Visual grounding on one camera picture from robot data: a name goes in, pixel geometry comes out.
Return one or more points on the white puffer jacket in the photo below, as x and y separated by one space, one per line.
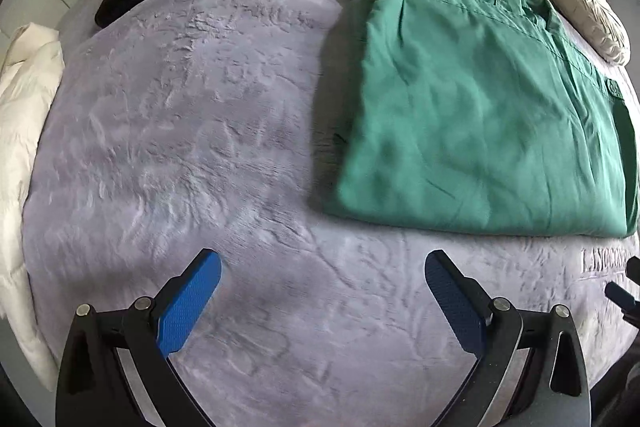
25 132

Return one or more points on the green work jacket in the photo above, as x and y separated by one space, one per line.
475 117

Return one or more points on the cream round pleated pillow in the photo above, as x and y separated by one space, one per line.
590 7

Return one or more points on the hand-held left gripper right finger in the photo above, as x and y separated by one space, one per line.
455 302

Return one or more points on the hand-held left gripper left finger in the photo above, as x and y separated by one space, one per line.
192 302

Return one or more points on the lavender grey bed blanket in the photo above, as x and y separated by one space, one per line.
200 157

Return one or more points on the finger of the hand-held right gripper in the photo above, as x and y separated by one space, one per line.
619 296

